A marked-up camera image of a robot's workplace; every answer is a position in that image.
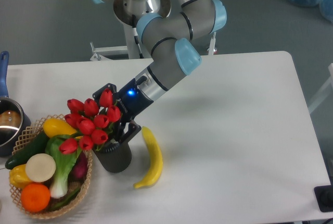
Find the orange fruit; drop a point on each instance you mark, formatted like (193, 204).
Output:
(35, 197)

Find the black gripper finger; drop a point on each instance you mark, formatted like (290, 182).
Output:
(125, 131)
(97, 94)

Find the green bok choy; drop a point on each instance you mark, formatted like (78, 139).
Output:
(64, 165)

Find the dark grey ribbed vase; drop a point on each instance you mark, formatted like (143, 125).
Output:
(114, 157)

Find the green cucumber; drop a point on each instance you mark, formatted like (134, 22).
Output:
(36, 146)

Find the blue handled saucepan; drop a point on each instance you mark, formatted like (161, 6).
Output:
(13, 118)

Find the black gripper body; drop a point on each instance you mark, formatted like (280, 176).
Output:
(131, 101)

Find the yellow banana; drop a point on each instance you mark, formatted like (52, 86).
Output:
(156, 160)

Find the yellow squash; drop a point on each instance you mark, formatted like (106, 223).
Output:
(54, 126)

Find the yellow bell pepper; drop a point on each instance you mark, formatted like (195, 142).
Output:
(18, 177)

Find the woven wicker basket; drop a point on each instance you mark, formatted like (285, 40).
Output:
(80, 187)

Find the black device at table edge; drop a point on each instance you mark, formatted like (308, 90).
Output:
(323, 196)

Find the purple onion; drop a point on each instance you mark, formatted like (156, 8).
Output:
(80, 168)

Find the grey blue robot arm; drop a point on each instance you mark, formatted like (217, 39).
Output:
(167, 39)

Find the red tulip bouquet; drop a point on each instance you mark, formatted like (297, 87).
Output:
(93, 121)

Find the green chili pepper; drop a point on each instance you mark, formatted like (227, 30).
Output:
(71, 196)

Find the white frame at right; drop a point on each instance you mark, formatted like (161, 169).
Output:
(322, 93)

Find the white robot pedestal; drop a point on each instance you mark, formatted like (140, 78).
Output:
(130, 44)

